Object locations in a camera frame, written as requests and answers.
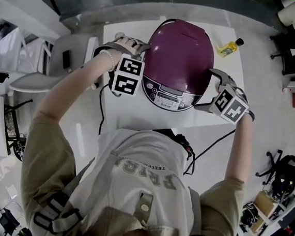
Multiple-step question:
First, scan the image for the person's white printed t-shirt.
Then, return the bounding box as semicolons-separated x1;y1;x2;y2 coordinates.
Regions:
66;123;203;236

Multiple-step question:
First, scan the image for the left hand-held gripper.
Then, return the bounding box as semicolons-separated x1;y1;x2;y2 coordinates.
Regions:
89;38;151;100

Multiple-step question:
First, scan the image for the purple rice cooker lid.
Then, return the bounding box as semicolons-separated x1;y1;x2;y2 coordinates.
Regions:
141;15;219;96

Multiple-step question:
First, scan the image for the person's beige overshirt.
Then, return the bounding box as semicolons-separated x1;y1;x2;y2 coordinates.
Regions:
15;118;251;236

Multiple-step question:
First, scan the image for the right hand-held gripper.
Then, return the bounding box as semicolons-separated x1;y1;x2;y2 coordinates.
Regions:
193;66;254;125

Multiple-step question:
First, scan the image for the black metal lattice chair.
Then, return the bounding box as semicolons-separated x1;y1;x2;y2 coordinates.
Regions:
0;97;33;156

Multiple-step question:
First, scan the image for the white waste bin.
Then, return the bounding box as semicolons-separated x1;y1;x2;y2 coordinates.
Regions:
276;0;295;26

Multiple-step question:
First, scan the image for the black waist cable bundle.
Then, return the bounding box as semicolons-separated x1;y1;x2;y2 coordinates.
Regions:
172;133;197;161

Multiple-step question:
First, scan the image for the white metal shelf rack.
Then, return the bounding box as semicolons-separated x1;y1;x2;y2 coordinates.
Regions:
0;14;54;80

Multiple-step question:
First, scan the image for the black smartphone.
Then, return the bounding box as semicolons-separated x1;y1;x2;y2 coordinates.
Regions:
61;50;73;70

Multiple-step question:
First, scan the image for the person's left hand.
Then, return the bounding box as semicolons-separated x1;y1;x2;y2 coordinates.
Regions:
110;35;145;60

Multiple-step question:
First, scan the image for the tangled black cable pile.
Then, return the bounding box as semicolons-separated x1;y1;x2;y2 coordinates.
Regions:
12;140;26;162

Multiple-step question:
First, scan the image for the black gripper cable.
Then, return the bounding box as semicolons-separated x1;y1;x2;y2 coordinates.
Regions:
183;125;237;180
95;83;115;138

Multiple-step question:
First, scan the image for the white square table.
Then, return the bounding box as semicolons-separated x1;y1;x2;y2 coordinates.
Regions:
94;12;251;144

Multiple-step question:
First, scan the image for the person's right forearm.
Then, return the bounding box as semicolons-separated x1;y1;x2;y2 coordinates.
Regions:
224;115;256;187

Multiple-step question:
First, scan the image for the cardboard box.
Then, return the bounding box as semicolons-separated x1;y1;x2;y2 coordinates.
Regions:
252;190;280;218

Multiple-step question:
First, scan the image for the yellow oil bottle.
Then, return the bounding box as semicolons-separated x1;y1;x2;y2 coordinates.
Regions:
217;36;245;58

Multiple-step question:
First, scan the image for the white bead bracelet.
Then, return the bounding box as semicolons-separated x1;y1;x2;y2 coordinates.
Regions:
97;48;118;72

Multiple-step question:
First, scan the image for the white mesh office chair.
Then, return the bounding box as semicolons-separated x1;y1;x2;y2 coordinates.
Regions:
8;28;104;100

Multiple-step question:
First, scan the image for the black green helmet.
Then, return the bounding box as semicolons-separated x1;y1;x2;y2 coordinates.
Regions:
241;201;261;227

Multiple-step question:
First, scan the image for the person's left forearm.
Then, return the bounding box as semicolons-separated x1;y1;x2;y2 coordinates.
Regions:
33;43;118;128

